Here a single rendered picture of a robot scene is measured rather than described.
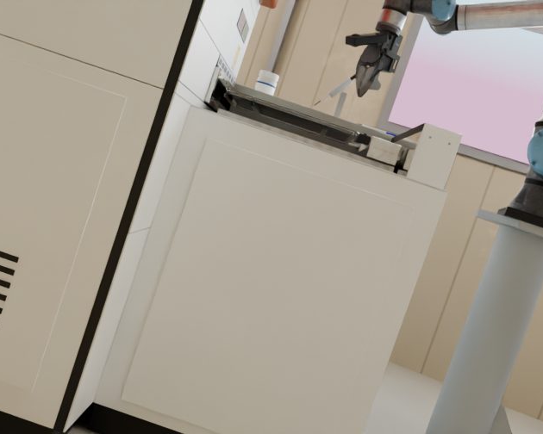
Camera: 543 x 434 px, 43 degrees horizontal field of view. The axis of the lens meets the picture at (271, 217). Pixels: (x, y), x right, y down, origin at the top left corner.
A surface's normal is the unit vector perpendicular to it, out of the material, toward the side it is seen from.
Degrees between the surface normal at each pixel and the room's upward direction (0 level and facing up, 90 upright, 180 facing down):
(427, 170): 90
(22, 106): 90
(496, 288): 90
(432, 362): 90
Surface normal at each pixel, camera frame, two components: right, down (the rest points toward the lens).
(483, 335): -0.62, -0.16
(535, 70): -0.24, -0.02
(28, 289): -0.04, 0.05
